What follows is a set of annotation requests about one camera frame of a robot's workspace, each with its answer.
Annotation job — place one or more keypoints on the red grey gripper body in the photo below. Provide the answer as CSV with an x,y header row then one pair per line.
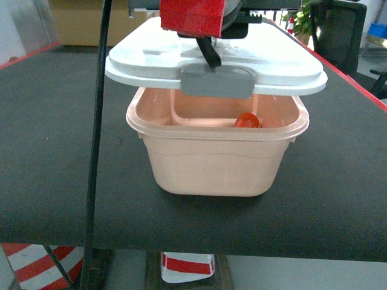
x,y
209,18

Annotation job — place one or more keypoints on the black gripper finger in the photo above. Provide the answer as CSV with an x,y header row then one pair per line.
x,y
209,53

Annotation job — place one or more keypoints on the white lid grey handle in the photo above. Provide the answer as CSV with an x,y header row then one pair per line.
x,y
266,61

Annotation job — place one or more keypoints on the orange cylindrical capacitor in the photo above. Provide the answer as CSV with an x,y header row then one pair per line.
x,y
247,120

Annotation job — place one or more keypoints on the pink plastic box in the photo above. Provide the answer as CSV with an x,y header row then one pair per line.
x,y
194,149

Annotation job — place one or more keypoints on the brown cardboard box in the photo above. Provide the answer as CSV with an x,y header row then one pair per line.
x,y
78,22

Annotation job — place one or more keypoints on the green potted plant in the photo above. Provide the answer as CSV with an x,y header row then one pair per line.
x,y
299,22

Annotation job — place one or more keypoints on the black mesh chair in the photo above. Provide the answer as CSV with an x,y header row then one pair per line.
x,y
336,28

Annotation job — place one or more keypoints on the red white cone base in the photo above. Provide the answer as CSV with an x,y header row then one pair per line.
x,y
186,267

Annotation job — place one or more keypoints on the red white traffic cone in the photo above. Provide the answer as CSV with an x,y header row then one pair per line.
x,y
44,267

